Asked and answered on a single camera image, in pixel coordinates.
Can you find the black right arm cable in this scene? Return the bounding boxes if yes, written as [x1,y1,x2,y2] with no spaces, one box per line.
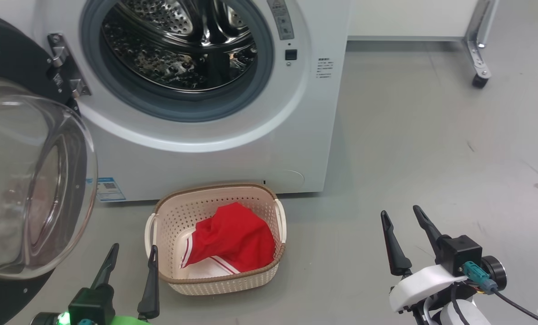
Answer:
[449,261,538,325]

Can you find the black glass washing machine door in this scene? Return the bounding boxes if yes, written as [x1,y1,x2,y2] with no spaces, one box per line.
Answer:
[0,10,98,325]

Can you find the red garment striped trim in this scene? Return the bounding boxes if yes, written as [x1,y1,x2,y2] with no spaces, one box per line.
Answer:
[180,202,251,275]

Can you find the beige perforated laundry basket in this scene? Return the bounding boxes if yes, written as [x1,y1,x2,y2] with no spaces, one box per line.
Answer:
[145,183,287,296]

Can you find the metal door hinge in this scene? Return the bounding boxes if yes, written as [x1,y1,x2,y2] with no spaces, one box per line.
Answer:
[47,32,92,98]

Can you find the metal frame leg with caster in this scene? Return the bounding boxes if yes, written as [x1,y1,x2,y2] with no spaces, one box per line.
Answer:
[461,0,500,88]

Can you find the white furniture panel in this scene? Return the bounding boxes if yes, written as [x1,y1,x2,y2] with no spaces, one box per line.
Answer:
[348,0,479,42]

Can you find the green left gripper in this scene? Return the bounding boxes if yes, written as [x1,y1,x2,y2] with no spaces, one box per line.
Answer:
[90,243,160,325]

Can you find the grey warning sticker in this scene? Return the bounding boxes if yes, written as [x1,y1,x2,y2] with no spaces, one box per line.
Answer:
[267,0,295,40]

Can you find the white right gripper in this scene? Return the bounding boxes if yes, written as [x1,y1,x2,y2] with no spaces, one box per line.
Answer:
[380,205,468,313]

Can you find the blue energy label sticker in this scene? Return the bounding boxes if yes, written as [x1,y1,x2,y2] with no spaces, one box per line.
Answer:
[95,177,126,202]

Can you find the white front-load washing machine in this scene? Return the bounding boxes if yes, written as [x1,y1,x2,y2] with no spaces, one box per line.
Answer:
[0,0,353,202]

